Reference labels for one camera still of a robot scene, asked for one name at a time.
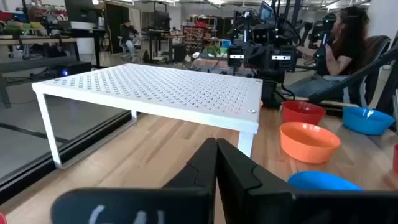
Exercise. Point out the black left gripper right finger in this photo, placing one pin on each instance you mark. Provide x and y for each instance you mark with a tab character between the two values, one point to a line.
248	202

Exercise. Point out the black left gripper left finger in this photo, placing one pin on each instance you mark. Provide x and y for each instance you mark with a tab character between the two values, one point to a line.
192	199

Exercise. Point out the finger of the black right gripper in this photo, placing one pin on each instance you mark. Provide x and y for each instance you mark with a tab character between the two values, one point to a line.
283	59
235	57

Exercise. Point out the blue plastic mini bowl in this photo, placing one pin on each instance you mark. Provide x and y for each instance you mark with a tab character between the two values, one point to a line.
367	124
323	182

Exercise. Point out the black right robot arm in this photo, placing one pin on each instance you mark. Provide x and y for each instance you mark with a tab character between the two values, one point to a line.
273	90

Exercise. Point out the green leafy background plant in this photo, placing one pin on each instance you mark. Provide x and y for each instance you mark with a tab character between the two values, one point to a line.
214	51

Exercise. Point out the background storage rack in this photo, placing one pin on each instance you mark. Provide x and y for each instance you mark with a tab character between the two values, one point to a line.
199	34

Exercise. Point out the person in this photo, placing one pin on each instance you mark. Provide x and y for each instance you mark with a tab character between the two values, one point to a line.
129	37
345	53

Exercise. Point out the white perforated metal shelf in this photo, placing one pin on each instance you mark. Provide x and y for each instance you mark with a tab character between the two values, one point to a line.
155	90

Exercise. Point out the black office chair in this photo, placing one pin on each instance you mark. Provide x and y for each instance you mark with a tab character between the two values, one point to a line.
377	46

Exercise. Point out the black box with blue light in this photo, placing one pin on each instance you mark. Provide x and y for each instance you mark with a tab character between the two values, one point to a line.
74	68

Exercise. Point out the black background monitor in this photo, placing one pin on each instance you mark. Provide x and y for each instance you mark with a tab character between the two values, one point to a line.
79	11

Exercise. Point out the wooden background table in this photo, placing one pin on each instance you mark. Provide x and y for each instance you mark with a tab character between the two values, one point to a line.
31	40

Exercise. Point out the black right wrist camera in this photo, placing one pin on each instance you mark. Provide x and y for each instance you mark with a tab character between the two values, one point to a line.
260	35

